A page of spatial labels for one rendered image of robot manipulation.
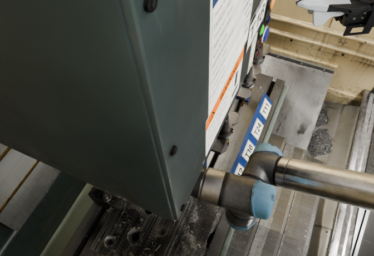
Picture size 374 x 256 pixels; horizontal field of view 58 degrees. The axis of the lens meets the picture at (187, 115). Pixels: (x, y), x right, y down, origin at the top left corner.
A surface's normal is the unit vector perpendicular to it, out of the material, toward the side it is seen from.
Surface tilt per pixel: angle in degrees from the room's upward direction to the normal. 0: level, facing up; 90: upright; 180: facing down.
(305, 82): 24
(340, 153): 17
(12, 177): 90
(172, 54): 90
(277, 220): 7
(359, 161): 0
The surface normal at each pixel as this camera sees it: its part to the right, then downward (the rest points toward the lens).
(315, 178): -0.56, -0.29
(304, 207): 0.01, -0.65
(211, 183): -0.14, -0.28
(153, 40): 0.91, 0.33
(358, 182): -0.45, -0.57
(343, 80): -0.42, 0.76
